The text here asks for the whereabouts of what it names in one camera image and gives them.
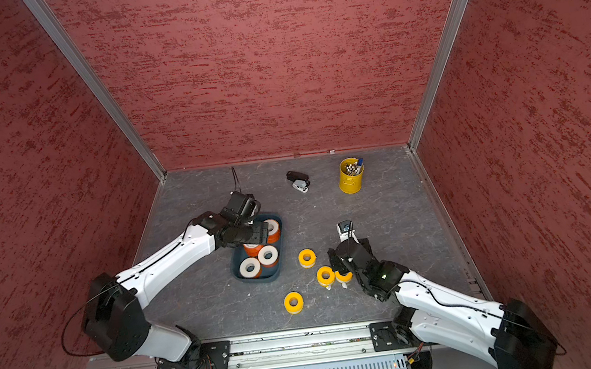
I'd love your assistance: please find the yellow pen cup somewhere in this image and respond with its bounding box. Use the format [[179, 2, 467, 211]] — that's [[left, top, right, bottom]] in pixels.
[[339, 157, 365, 194]]

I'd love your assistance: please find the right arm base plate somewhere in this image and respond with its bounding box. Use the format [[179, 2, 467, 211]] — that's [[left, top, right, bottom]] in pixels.
[[368, 320, 442, 353]]

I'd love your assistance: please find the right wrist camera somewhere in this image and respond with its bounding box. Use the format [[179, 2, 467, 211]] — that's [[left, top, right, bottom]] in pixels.
[[337, 220, 359, 243]]

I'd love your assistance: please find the aluminium front rail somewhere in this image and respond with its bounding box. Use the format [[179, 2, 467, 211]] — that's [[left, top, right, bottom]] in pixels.
[[80, 300, 526, 369]]

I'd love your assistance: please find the black white stapler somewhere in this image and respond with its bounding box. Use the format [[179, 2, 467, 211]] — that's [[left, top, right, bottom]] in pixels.
[[286, 170, 310, 194]]

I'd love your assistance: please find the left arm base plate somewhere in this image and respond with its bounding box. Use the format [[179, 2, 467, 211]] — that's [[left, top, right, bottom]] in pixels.
[[156, 340, 231, 369]]

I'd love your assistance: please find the teal storage box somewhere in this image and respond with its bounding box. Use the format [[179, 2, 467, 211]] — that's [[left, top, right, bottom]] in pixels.
[[231, 213, 285, 284]]

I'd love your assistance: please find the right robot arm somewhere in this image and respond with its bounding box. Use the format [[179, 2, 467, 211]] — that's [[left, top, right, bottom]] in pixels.
[[328, 238, 560, 369]]

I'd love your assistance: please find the orange sealing tape roll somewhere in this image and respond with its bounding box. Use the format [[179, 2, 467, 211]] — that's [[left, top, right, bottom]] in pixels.
[[239, 256, 262, 280], [265, 219, 281, 245], [243, 244, 263, 257], [257, 245, 280, 269]]

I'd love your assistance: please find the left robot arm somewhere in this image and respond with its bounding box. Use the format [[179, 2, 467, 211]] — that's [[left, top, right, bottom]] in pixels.
[[82, 191, 269, 369]]

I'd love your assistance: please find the yellow tape roll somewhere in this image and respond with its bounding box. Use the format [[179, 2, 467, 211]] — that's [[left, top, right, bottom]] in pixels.
[[298, 249, 317, 269], [284, 291, 304, 315], [316, 266, 336, 289], [334, 272, 353, 285]]

